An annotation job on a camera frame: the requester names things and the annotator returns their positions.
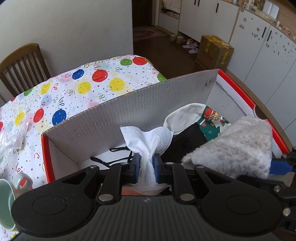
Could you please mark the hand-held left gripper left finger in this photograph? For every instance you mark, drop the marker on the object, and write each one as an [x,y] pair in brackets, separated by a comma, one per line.
[138,168]

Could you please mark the beige knitted cloth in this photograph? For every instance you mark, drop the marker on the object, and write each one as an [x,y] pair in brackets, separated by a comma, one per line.
[240,143]

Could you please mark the christmas print sock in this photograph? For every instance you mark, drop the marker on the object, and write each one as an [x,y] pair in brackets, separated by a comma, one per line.
[185,115]

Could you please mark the small round pot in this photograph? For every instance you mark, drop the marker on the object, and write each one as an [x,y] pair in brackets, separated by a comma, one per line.
[180,39]
[173,37]

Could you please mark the pale green mug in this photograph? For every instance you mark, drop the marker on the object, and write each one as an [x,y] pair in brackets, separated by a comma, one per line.
[7,208]

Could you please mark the red cardboard box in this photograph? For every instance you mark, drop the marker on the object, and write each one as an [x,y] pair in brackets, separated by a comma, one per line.
[138,111]

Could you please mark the patterned floor rug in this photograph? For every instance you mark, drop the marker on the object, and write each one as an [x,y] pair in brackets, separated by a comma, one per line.
[148,33]

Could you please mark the wooden chair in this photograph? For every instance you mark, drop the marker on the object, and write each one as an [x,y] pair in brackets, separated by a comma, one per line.
[23,67]

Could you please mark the black face mask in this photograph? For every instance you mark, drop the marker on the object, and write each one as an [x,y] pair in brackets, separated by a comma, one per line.
[180,146]

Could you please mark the white cabinet with stickers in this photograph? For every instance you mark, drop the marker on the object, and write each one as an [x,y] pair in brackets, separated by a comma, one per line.
[261,58]

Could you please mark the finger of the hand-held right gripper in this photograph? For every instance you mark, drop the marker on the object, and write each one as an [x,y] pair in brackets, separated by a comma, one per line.
[279,165]
[286,192]

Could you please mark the balloon print tablecloth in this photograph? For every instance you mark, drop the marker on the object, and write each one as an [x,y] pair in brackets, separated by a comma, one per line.
[92,92]

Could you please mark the brown cardboard box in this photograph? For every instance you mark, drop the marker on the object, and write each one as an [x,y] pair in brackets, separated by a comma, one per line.
[212,53]

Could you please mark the white storage containers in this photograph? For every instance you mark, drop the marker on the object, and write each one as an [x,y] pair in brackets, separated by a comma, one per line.
[270,7]

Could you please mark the white tissue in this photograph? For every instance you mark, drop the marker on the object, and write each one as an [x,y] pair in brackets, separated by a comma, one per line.
[148,139]

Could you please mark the clear plastic packet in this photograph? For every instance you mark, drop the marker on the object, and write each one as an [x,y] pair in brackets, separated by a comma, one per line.
[13,138]

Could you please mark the dark wooden door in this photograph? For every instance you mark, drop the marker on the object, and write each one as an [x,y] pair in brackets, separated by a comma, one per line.
[141,14]

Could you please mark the plain white low cabinet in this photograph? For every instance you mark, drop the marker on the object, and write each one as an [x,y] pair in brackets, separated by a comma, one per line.
[203,18]

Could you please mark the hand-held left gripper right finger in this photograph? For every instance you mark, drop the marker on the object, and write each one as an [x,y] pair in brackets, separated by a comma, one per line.
[157,169]

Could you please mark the purple slipper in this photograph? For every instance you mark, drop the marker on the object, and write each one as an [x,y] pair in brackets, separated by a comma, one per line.
[193,50]
[189,44]

